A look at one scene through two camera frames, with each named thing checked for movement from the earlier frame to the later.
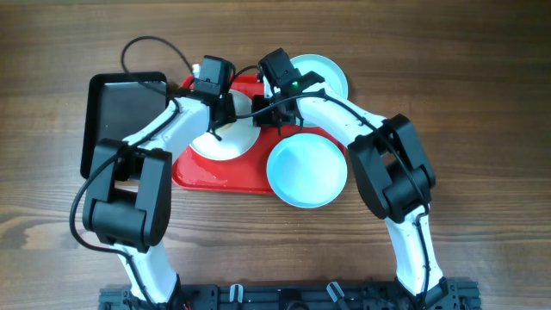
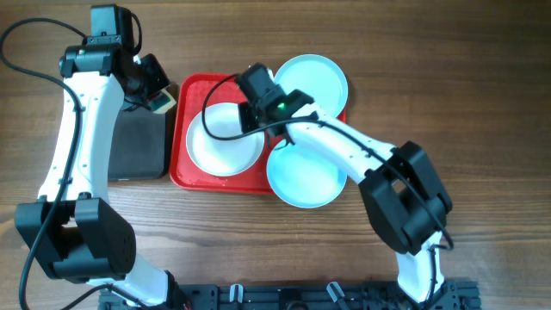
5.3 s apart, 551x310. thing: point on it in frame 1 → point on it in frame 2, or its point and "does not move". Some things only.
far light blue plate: (333, 77) does not move
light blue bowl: (306, 170) does not move
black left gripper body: (229, 114) → (151, 79)
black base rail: (455, 294) does not move
